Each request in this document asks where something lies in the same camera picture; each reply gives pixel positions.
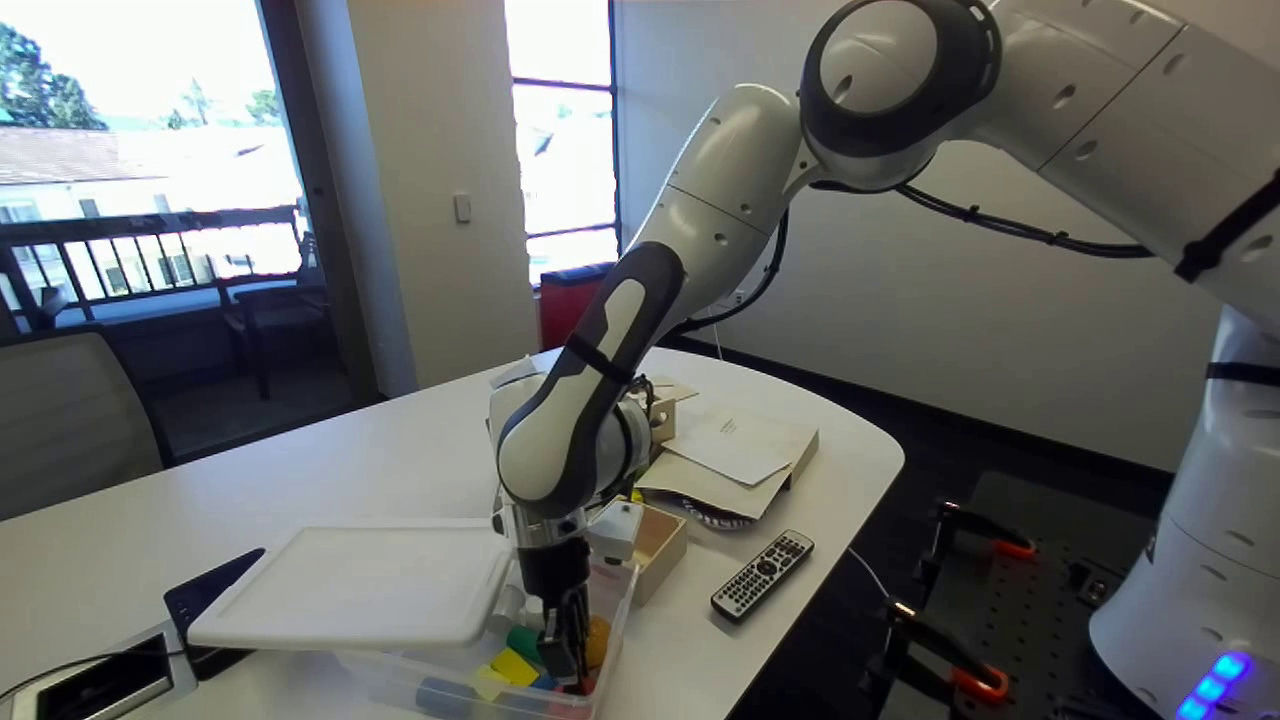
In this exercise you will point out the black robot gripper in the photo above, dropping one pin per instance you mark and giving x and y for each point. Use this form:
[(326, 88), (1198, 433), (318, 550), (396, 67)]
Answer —
[(555, 566)]

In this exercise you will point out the white light switch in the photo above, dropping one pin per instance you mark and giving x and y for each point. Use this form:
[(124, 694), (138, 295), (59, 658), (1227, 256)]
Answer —
[(462, 210)]

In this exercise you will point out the orange-handled clamp far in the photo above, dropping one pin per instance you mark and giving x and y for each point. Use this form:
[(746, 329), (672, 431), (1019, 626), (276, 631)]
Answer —
[(1000, 544)]

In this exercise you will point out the orange toy cylinder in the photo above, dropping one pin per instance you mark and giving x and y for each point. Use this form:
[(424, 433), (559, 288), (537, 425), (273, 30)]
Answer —
[(598, 643)]

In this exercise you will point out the orange-handled clamp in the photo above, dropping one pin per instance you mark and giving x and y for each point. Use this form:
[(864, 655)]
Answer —
[(1000, 544), (934, 663)]

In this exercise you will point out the black tablet device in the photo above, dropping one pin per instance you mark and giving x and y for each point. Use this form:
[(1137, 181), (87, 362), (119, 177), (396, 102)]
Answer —
[(100, 685)]

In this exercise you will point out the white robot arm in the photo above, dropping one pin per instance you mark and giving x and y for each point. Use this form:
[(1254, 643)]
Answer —
[(1137, 113)]

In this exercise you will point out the white plastic bin lid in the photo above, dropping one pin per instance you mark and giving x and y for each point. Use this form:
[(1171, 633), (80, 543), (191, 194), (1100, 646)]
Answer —
[(361, 584)]

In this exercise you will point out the clear plastic toy bin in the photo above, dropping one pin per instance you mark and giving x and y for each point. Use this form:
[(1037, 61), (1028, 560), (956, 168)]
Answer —
[(475, 643)]

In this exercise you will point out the red storage bin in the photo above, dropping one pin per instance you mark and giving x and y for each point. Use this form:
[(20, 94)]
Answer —
[(571, 300)]

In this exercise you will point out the grey office chair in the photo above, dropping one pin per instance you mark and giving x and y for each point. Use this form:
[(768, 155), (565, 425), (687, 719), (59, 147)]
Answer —
[(68, 421)]

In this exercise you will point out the white open carton box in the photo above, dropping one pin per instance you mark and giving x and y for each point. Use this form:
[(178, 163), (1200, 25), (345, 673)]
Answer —
[(656, 405)]

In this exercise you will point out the orange-handled clamp near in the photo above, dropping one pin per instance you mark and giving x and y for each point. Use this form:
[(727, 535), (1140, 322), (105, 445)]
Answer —
[(934, 663)]

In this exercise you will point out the green toy block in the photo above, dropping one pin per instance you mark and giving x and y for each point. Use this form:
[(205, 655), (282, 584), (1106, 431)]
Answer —
[(524, 643)]

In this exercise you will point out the yellow toy block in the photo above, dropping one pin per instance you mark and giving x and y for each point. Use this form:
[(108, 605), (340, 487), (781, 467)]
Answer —
[(515, 671)]

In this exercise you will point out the dark outdoor chair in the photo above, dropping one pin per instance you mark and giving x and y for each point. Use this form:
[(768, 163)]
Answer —
[(255, 308)]

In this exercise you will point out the flat cardboard sheets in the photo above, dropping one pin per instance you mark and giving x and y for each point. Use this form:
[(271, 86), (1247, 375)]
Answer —
[(729, 462)]

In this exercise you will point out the small wooden box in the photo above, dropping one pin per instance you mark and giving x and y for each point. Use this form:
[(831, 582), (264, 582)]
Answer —
[(656, 550)]

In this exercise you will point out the black remote control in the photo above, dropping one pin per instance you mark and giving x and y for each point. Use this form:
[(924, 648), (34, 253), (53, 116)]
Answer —
[(750, 584)]

